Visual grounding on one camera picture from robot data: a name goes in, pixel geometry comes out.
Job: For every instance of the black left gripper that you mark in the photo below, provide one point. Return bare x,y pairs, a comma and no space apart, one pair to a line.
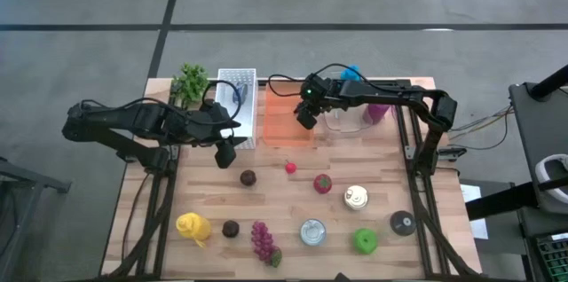
202,129

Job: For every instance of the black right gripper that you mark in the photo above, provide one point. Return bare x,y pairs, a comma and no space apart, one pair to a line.
317,91

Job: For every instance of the blue label can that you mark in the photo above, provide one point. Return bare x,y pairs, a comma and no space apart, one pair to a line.
239,93

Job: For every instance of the dark maroon toy plum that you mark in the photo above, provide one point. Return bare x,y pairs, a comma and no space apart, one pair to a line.
248,177

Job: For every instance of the small red toy cherry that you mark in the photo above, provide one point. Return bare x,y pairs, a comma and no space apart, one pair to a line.
290,167

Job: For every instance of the blue squeeze bottle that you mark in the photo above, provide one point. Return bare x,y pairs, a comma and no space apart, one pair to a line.
350,72

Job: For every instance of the red toy strawberry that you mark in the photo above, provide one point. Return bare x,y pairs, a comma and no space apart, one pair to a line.
322,183

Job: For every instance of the magenta squeeze bottle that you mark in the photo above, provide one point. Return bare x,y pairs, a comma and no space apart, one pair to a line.
376,114

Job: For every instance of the yellow squeeze bottle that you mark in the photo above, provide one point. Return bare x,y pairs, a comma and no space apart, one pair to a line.
193,226

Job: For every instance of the teal label tuna can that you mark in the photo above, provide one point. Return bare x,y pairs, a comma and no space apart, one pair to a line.
313,232

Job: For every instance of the black round puck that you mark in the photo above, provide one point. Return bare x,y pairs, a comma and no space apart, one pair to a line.
403,223

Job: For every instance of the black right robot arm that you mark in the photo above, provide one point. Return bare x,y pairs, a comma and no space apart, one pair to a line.
390,96

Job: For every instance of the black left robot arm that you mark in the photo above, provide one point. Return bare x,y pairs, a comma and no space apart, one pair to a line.
133,120

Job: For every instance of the white perforated bin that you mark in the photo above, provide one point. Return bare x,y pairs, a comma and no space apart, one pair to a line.
233,138

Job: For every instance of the orange translucent bin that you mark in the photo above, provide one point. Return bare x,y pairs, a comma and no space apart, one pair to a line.
279,131

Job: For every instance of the clear plastic bin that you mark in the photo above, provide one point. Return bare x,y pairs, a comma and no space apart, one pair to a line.
341,124

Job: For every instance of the green artificial plant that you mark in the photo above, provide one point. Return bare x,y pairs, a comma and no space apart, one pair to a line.
191,84

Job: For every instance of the dark brown toy fruit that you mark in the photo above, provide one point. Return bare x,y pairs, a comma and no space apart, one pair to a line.
230,229

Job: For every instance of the small can cream lid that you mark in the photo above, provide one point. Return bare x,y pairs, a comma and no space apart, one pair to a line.
356,198

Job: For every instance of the purple toy grape bunch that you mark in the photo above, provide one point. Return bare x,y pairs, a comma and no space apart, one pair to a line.
262,240

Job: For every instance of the green toy apple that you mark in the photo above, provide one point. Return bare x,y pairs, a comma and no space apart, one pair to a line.
365,241

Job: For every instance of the white paper sheet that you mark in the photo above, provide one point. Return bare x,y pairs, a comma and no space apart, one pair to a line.
471,192

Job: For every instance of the grey metal stand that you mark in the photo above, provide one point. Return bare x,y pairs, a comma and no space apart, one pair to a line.
35,176

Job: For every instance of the black horizontal bar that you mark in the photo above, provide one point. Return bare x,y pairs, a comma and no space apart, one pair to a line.
501,198

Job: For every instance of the black side desk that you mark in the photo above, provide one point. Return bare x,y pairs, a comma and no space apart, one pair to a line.
528,131

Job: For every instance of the black pole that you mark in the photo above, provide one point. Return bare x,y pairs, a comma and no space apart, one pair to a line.
550,82

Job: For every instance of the backlit keyboard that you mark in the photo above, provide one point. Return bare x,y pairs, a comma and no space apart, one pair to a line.
554,255

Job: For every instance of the black aluminium rig frame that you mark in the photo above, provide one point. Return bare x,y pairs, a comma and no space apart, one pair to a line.
386,82

